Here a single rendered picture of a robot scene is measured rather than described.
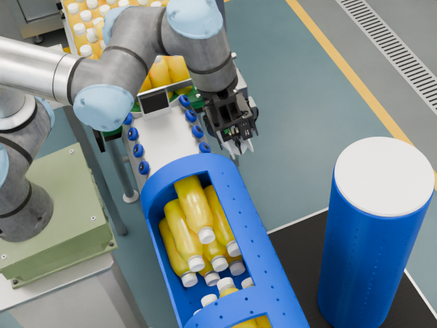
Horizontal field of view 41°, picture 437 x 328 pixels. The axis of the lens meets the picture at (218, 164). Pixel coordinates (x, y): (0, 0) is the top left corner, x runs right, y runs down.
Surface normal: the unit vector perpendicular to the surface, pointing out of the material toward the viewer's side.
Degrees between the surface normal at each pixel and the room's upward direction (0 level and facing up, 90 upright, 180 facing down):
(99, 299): 90
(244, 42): 0
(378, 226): 90
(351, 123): 0
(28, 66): 37
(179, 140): 0
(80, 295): 90
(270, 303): 27
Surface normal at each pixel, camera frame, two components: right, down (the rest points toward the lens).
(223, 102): 0.28, 0.69
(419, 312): -0.08, -0.60
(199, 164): 0.13, -0.65
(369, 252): -0.25, 0.79
